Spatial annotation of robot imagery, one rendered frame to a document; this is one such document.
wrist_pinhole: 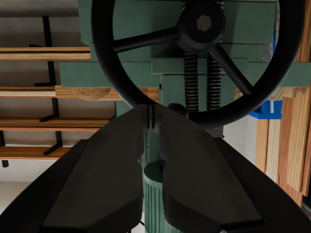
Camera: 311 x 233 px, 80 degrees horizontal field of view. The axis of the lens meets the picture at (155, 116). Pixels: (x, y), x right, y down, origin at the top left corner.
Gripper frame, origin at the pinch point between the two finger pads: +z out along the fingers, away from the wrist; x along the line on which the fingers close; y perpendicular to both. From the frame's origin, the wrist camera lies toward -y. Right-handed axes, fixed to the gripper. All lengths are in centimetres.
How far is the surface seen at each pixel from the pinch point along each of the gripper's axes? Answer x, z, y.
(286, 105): 138, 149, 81
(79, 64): -15.7, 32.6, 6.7
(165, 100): 3.2, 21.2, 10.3
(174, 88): 4.8, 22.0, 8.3
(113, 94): -11.3, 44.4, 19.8
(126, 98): -3.2, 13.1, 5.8
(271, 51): 77, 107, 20
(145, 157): -2, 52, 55
